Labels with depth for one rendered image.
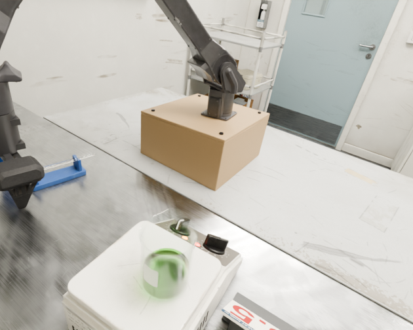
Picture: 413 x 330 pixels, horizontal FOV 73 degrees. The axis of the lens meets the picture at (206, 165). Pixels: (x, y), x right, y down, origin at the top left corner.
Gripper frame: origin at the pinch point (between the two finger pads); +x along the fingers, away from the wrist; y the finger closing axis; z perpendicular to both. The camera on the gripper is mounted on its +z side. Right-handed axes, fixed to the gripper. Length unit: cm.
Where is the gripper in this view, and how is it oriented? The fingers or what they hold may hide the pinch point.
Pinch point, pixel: (8, 178)
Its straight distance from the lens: 57.9
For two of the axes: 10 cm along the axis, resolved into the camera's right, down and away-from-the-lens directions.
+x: -1.4, 8.5, 5.0
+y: 7.1, 4.4, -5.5
